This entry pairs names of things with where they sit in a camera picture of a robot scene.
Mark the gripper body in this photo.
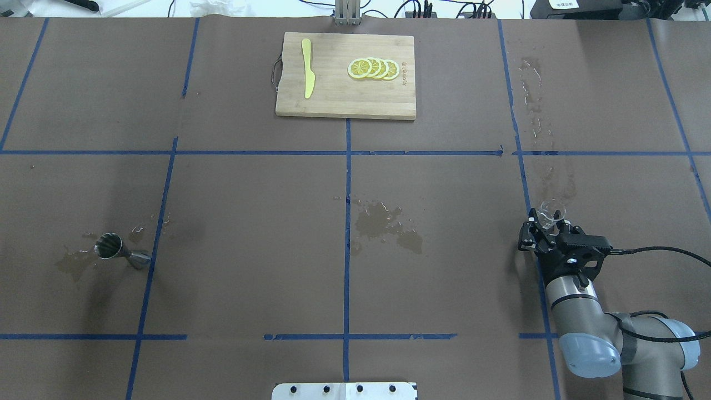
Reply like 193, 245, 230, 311
538, 233, 613, 288

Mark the steel jigger measuring cup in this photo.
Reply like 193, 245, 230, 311
94, 232, 152, 270

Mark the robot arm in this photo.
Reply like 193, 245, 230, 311
518, 208, 709, 399

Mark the back lemon slice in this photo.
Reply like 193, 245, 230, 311
382, 60, 400, 81

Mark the lemon slice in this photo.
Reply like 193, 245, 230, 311
382, 60, 400, 81
347, 58, 372, 79
373, 59, 389, 79
366, 57, 383, 78

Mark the black box with label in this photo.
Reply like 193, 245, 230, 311
530, 1, 624, 20

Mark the front lemon slice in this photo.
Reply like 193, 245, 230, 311
347, 58, 372, 79

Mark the bamboo cutting board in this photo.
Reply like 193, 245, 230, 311
275, 32, 417, 121

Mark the yellow plastic knife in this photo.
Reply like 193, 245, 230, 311
301, 38, 316, 99

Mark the crumpled white tissue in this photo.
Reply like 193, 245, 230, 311
189, 1, 255, 17

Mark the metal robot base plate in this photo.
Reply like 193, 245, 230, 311
271, 381, 419, 399

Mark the aluminium frame post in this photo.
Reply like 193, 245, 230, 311
333, 0, 362, 26

